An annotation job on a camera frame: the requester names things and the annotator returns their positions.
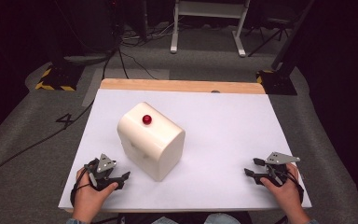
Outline long black floor cable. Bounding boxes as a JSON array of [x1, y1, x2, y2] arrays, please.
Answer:
[[0, 101, 95, 187]]

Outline wooden table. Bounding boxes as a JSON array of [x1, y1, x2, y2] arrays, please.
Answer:
[[64, 77, 267, 215]]

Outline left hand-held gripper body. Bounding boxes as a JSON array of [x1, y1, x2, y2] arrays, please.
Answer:
[[84, 153, 118, 191]]

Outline white desk frame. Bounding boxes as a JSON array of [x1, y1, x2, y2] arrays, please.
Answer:
[[170, 0, 252, 58]]

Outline person's legs in jeans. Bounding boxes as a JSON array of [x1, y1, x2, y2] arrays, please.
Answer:
[[150, 212, 241, 224]]

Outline person's left hand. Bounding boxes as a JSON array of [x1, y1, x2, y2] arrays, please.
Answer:
[[72, 167, 119, 223]]

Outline person's right hand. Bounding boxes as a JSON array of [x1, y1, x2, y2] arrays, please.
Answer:
[[259, 162, 304, 216]]

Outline cream rounded box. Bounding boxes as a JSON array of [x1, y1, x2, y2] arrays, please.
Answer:
[[117, 101, 186, 183]]

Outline dark upright stand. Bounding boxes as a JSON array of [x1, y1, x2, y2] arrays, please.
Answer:
[[50, 0, 123, 67]]

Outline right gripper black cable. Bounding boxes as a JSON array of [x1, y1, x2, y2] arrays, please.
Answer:
[[268, 164, 306, 204]]

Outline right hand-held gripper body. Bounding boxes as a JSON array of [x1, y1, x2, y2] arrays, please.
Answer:
[[261, 151, 301, 188]]

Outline black tripod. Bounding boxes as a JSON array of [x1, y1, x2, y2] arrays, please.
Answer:
[[244, 13, 294, 58]]

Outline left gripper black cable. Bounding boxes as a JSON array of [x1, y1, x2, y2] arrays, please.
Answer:
[[70, 158, 100, 207]]

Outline black slanted stand post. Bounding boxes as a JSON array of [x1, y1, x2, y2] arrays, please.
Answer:
[[270, 0, 317, 72]]

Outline bundle of floor cables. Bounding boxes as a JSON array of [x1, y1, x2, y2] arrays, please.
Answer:
[[119, 15, 181, 49]]

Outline thin black floor cable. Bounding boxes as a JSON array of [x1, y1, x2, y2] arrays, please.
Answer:
[[117, 49, 158, 80]]

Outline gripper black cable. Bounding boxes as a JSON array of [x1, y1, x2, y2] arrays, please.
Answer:
[[70, 158, 100, 207], [268, 164, 306, 204]]

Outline white table mat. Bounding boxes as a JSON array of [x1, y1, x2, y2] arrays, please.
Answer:
[[58, 88, 312, 211]]

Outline black stand base striped tape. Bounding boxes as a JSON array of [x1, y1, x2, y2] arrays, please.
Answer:
[[255, 68, 298, 96], [34, 63, 86, 92]]

